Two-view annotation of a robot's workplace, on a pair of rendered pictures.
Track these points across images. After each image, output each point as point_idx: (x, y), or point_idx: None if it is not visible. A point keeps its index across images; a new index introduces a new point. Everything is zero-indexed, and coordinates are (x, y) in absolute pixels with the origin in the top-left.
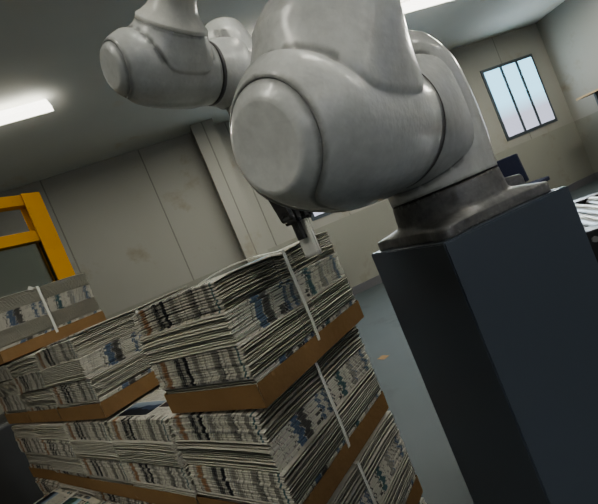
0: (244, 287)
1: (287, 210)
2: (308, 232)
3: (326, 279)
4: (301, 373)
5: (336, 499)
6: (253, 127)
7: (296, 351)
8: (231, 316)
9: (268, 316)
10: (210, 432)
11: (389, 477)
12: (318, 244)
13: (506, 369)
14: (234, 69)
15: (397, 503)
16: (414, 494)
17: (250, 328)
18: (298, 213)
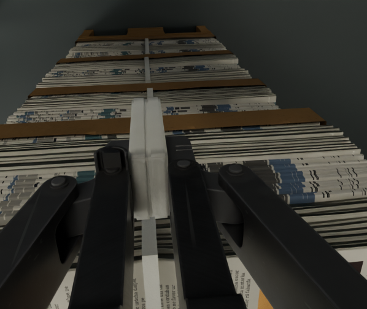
0: (332, 213)
1: (266, 188)
2: (164, 130)
3: (13, 183)
4: (220, 113)
5: (200, 78)
6: None
7: (218, 127)
8: None
9: (269, 167)
10: None
11: (102, 70)
12: (135, 106)
13: None
14: None
15: (112, 62)
16: (77, 59)
17: (326, 163)
18: (181, 177)
